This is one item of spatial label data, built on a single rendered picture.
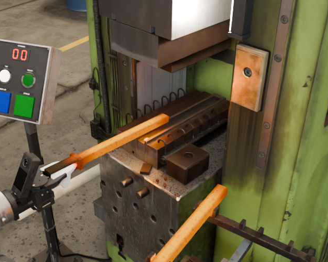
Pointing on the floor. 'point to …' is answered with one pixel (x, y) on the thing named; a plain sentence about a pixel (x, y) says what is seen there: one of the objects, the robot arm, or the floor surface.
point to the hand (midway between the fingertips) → (70, 162)
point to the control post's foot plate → (43, 256)
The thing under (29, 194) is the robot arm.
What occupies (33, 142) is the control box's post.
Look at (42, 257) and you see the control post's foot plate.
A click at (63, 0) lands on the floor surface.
